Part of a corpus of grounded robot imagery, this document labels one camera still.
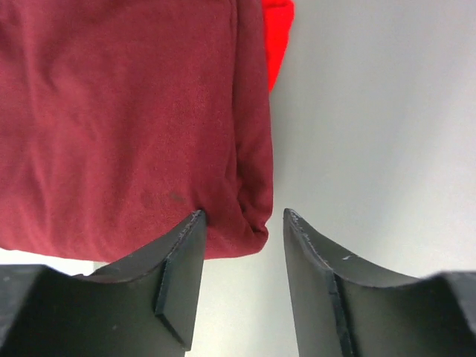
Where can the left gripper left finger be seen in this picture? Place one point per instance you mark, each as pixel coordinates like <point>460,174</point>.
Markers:
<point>143,304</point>

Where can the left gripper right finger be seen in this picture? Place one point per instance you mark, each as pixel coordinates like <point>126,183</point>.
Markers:
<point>345,305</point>

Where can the dark red t-shirt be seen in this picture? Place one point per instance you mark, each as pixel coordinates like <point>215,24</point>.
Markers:
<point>121,118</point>

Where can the folded bright red t-shirt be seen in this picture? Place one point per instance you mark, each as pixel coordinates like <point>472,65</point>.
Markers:
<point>278,20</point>

